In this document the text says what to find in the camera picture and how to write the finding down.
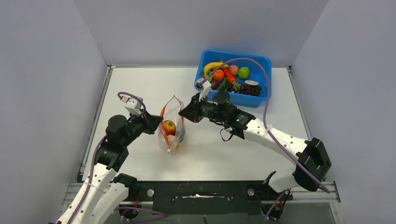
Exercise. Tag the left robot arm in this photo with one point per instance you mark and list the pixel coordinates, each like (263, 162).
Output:
(104, 189)

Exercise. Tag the purple toy onion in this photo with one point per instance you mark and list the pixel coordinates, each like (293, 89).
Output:
(215, 84)

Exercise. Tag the yellow toy banana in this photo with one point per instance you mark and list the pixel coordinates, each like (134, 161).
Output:
(210, 66)

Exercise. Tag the green toy lime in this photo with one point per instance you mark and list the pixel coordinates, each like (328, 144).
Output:
(243, 73)

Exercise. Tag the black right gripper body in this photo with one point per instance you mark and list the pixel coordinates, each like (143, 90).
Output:
(207, 108)

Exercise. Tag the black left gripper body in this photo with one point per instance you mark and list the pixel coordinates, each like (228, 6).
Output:
(138, 123)

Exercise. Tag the dark toy grapes bunch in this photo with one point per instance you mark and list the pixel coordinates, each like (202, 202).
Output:
(253, 90)

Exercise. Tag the brown white toy mushroom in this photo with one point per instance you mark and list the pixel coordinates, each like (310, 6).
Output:
(251, 83)

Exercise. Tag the clear zip top bag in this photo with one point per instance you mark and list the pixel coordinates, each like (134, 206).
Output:
(170, 112)

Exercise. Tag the toy peach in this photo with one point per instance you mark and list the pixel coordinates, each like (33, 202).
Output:
(233, 69)

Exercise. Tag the orange toy carrot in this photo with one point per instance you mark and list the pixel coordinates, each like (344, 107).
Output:
(232, 80)

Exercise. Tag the white toy garlic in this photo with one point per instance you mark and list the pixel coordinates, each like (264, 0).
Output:
(171, 139)

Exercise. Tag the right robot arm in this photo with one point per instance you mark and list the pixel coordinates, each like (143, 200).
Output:
(309, 156)

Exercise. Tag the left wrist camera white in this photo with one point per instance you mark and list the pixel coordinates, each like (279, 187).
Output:
(133, 105)

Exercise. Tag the red toy apple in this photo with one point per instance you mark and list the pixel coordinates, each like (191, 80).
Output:
(169, 127)

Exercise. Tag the orange toy tangerine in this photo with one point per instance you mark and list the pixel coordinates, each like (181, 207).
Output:
(218, 75)

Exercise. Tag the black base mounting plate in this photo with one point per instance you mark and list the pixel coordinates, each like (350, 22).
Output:
(200, 197)

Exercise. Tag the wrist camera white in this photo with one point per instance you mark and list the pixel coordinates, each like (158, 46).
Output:
(203, 86)
(133, 105)

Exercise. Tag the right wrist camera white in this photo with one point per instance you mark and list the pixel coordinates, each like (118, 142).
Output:
(203, 86)

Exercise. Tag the green toy chili pepper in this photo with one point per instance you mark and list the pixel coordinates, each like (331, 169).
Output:
(222, 84)

